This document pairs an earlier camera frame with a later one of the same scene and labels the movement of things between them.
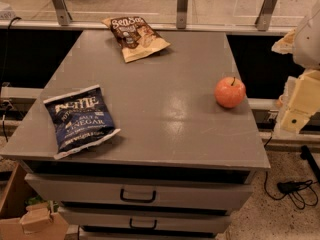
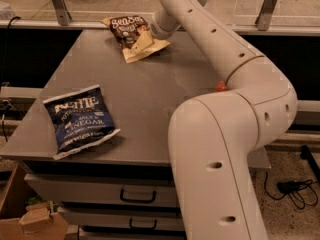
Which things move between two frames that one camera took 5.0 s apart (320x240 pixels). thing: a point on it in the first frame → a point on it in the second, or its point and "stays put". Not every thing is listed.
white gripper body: (308, 42) → (155, 29)
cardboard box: (19, 222) stays put
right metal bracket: (262, 20) stays put
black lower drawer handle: (143, 227) stays put
